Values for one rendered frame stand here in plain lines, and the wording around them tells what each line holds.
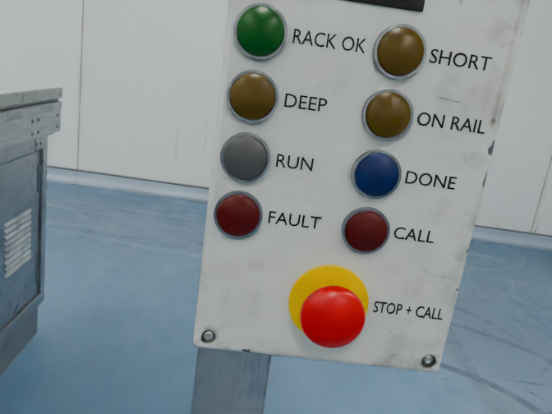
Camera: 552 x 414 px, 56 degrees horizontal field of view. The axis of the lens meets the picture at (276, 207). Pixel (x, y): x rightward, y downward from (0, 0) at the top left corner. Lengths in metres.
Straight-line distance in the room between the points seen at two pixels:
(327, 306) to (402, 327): 0.07
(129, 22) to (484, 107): 3.79
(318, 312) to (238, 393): 0.16
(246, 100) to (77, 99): 3.90
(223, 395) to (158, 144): 3.64
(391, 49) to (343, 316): 0.16
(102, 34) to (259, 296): 3.82
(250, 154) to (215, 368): 0.20
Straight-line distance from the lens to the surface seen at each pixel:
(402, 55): 0.31
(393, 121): 0.31
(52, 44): 4.24
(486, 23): 0.33
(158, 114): 4.01
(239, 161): 0.31
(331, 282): 0.34
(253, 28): 0.30
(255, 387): 0.45
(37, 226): 1.96
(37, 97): 1.71
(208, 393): 0.45
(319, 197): 0.32
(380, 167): 0.31
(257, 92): 0.30
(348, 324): 0.32
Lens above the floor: 1.06
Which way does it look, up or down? 15 degrees down
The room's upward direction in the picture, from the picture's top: 8 degrees clockwise
